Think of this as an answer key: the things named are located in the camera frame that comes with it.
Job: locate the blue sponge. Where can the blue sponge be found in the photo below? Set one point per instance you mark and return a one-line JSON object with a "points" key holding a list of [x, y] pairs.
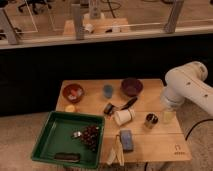
{"points": [[126, 140]]}

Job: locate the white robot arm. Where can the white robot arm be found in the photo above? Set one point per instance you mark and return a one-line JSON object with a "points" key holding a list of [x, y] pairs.
{"points": [[188, 82]]}

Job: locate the green plastic tray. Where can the green plastic tray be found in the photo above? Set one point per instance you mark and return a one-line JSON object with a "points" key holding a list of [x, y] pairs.
{"points": [[55, 137]]}

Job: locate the blue cup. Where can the blue cup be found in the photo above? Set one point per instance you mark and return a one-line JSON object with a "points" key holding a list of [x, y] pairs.
{"points": [[108, 91]]}

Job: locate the dark purple bowl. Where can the dark purple bowl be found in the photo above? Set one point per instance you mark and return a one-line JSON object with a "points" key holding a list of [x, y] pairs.
{"points": [[131, 87]]}

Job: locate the red bowl with items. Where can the red bowl with items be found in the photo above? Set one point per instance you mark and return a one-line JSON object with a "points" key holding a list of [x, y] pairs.
{"points": [[73, 93]]}

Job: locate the white mug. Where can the white mug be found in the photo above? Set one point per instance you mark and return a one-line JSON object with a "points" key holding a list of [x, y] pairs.
{"points": [[124, 116]]}

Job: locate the yellow round fruit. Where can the yellow round fruit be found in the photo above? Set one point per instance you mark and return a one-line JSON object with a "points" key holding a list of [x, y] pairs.
{"points": [[70, 108]]}

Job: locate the dark grape bunch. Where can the dark grape bunch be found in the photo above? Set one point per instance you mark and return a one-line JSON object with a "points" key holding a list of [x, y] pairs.
{"points": [[89, 137]]}

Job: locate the small silver clip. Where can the small silver clip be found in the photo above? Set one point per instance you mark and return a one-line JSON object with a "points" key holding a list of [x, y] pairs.
{"points": [[76, 134]]}

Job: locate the right wooden utensil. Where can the right wooden utensil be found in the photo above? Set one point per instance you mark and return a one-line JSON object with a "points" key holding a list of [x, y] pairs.
{"points": [[119, 151]]}

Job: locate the wooden utensil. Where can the wooden utensil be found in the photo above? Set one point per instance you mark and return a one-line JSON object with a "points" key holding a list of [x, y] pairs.
{"points": [[119, 151], [112, 155]]}

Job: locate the yellow translucent cup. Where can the yellow translucent cup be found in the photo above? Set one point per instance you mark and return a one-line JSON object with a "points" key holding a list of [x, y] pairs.
{"points": [[168, 116]]}

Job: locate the left wooden utensil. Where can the left wooden utensil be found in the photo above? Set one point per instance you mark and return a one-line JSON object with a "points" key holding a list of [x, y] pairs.
{"points": [[112, 155]]}

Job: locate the dark brown bar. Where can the dark brown bar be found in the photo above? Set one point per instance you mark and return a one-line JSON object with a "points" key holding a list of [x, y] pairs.
{"points": [[71, 157]]}

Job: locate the office chair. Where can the office chair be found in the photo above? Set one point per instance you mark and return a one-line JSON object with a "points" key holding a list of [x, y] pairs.
{"points": [[33, 3]]}

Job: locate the black handled brush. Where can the black handled brush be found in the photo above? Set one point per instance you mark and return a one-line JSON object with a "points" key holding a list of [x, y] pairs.
{"points": [[110, 108]]}

